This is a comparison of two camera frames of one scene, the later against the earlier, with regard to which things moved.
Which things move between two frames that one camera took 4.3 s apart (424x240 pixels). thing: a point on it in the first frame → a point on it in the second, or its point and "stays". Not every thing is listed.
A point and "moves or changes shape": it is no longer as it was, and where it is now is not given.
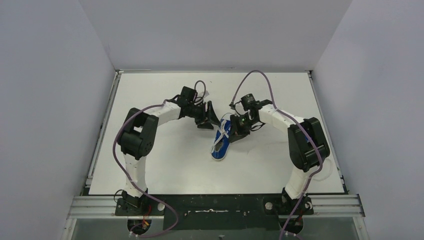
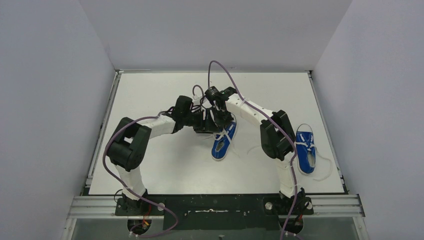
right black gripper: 238,133 → 221,123
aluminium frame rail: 322,205 stays
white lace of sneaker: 222,130 moves or changes shape
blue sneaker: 222,144 stays
